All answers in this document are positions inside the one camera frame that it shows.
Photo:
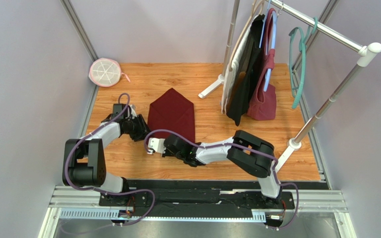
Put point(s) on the round pink mesh laundry bag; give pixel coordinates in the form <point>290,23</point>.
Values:
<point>106,72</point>

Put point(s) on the dark red cloth napkin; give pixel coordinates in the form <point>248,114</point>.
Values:
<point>172,111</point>

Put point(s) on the teal plastic hanger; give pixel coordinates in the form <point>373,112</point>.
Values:
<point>302,47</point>

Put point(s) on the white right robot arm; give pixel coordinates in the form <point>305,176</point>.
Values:
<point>250,153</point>

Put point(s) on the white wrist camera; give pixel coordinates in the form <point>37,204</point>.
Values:
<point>131,113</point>
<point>156,145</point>

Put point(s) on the blue plastic hanger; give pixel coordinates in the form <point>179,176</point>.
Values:
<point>268,41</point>

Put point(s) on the wooden hanger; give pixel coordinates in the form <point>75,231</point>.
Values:
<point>257,8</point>

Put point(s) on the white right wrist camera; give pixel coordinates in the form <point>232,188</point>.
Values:
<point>156,145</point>

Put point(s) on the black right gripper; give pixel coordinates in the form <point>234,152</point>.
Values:
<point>169,145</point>

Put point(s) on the white hanging towel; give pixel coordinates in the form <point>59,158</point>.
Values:
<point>234,72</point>

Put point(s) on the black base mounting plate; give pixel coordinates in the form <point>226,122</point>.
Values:
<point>198,198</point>

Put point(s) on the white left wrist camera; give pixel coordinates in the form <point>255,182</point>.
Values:
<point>131,113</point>

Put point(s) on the black hanging garment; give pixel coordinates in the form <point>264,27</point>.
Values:
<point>240,102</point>

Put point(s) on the dark red hanging garment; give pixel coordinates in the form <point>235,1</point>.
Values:
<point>262,105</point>

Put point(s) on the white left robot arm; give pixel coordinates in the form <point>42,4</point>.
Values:
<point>84,164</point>

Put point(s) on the aluminium frame rail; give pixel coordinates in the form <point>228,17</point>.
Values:
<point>319,212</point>

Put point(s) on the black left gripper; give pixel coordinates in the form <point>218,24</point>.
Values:
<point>143,128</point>

